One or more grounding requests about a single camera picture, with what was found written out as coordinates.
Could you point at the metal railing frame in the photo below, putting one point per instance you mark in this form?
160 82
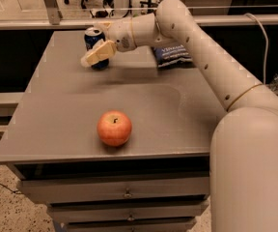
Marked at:
72 14

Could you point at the blue pepsi can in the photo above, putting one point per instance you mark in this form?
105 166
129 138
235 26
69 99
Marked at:
92 37

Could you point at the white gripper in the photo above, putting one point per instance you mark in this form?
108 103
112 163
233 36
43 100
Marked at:
121 34

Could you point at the red apple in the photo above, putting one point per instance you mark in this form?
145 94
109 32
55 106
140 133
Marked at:
114 128

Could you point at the grey drawer cabinet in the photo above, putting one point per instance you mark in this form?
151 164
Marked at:
125 149

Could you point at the blue chip bag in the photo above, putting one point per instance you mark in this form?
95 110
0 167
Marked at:
171 55

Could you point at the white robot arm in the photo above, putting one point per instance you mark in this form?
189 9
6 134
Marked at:
244 147

